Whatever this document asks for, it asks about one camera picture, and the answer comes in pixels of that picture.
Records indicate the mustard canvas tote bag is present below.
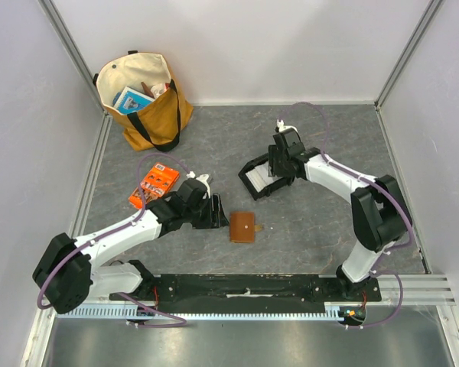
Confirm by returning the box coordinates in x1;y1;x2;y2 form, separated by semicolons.
93;51;194;152

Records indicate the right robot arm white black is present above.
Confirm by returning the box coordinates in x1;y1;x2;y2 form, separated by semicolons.
268;120;413;301

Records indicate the orange booklet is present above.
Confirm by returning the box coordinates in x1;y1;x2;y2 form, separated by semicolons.
140;162;180;203

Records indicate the brown item in bag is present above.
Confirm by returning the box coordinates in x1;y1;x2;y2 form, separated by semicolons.
141;82;154;98

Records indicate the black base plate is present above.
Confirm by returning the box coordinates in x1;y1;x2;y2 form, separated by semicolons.
129;274;382;314

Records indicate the blue book in bag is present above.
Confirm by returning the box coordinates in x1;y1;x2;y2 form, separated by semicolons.
113;86;154;115

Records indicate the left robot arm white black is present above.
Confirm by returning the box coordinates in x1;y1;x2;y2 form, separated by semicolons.
32;175;230;314

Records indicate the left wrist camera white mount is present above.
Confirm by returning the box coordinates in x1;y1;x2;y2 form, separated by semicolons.
186;171;213;198

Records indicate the brown leather card holder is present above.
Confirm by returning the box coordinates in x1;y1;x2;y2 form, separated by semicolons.
229;211;264;243

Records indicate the white card stack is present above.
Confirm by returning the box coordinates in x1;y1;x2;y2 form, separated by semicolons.
246;162;274;193

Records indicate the slotted cable duct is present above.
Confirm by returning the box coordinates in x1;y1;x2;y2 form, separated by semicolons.
56;304;347;320

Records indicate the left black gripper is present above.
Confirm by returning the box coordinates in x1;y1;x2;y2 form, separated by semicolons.
184;193;229;229

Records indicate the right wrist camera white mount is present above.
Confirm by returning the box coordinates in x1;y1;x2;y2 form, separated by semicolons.
275;119;297;132

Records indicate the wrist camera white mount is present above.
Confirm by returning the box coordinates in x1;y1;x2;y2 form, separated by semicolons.
275;119;297;132
186;171;213;198

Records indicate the black card box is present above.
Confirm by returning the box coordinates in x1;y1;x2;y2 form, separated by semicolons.
238;154;294;200

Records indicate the aluminium frame rail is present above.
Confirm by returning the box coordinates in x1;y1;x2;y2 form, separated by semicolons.
37;272;457;305

